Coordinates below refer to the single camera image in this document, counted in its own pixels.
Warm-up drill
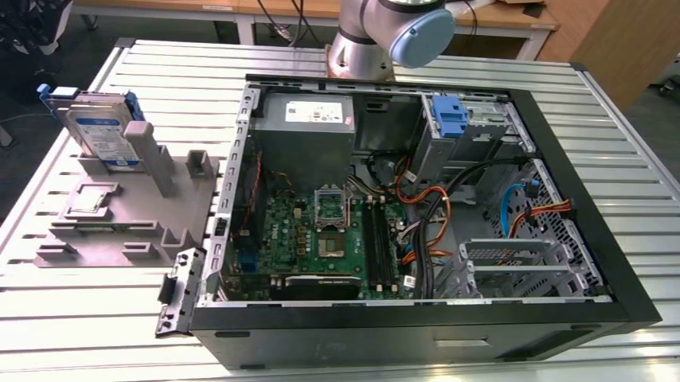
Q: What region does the hard disk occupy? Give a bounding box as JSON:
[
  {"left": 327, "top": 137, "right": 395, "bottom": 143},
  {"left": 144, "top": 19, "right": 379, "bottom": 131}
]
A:
[{"left": 35, "top": 83, "right": 148, "bottom": 173}]

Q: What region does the grey metal disk bay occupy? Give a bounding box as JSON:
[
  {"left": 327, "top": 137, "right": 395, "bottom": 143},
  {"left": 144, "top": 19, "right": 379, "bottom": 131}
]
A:
[{"left": 455, "top": 237, "right": 595, "bottom": 299}]

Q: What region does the metal socket cover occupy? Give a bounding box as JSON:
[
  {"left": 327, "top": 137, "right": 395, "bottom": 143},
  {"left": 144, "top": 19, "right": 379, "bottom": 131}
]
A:
[{"left": 313, "top": 185, "right": 353, "bottom": 232}]

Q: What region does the grey power supply unit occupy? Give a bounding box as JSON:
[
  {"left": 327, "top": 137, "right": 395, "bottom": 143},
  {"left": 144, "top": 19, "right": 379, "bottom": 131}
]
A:
[{"left": 248, "top": 92, "right": 359, "bottom": 190}]

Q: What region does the green motherboard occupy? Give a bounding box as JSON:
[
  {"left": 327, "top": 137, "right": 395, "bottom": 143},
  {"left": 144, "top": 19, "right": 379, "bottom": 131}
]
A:
[{"left": 222, "top": 189, "right": 421, "bottom": 302}]

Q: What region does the CPU socket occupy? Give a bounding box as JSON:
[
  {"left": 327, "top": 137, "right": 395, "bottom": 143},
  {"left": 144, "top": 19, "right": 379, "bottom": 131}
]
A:
[{"left": 317, "top": 233, "right": 353, "bottom": 259}]

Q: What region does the black RAM slot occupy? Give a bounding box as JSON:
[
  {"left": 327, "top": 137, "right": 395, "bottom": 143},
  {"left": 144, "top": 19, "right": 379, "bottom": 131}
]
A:
[
  {"left": 376, "top": 197, "right": 401, "bottom": 294},
  {"left": 361, "top": 197, "right": 385, "bottom": 294}
]

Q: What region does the grey metal drive cage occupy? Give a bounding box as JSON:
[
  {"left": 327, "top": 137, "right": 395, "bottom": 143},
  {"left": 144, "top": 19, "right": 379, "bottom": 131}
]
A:
[{"left": 416, "top": 93, "right": 535, "bottom": 186}]

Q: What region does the black graphics card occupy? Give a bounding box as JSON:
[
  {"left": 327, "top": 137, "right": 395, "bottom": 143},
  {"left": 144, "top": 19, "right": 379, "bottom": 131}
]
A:
[{"left": 268, "top": 273, "right": 364, "bottom": 302}]

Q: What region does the blue expansion slot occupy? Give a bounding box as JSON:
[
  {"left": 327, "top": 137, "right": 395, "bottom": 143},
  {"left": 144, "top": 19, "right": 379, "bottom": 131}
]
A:
[{"left": 238, "top": 249, "right": 261, "bottom": 275}]

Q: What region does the blue plastic drive latch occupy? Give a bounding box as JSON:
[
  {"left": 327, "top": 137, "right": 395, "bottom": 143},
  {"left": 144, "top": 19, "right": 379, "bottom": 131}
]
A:
[{"left": 432, "top": 95, "right": 471, "bottom": 139}]

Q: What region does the black PC case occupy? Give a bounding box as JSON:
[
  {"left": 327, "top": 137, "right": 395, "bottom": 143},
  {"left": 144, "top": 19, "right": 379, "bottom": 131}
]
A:
[{"left": 189, "top": 73, "right": 665, "bottom": 369}]

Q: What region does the grey parts rack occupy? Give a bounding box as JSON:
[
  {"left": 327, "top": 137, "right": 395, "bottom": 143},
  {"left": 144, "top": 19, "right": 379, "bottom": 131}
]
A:
[{"left": 33, "top": 121, "right": 222, "bottom": 268}]

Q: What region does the green RAM stick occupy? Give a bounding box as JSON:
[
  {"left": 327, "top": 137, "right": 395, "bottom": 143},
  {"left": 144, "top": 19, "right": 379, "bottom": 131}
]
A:
[{"left": 74, "top": 223, "right": 130, "bottom": 233}]

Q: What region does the silver CPU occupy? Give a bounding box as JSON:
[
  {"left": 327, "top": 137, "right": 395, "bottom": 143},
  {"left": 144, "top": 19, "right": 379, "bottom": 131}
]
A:
[{"left": 71, "top": 193, "right": 107, "bottom": 215}]

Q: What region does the wooden desk with white legs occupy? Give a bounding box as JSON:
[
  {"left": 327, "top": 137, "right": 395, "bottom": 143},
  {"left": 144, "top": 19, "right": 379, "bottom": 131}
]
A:
[{"left": 71, "top": 0, "right": 563, "bottom": 60}]

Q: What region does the wooden cabinet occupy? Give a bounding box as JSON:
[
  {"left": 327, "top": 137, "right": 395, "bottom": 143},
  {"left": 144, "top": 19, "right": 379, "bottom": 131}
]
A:
[{"left": 542, "top": 0, "right": 680, "bottom": 112}]

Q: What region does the thin red wire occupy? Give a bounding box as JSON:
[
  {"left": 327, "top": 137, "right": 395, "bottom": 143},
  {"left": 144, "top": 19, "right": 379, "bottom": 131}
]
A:
[{"left": 238, "top": 152, "right": 265, "bottom": 236}]

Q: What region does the orange wire bundle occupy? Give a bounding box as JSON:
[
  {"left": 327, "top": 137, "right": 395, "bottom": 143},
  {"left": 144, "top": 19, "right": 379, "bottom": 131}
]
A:
[{"left": 395, "top": 157, "right": 455, "bottom": 266}]

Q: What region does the blue data wire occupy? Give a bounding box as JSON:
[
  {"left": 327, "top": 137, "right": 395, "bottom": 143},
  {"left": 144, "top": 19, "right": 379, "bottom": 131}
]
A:
[{"left": 498, "top": 181, "right": 543, "bottom": 240}]

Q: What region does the hinged card retention bracket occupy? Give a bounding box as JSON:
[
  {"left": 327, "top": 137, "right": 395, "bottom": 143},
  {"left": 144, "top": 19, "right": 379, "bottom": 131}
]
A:
[{"left": 154, "top": 245, "right": 210, "bottom": 340}]

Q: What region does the orange power wire with plug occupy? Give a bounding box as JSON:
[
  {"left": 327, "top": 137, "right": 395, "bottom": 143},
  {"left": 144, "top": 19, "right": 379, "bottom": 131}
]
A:
[{"left": 523, "top": 200, "right": 579, "bottom": 224}]

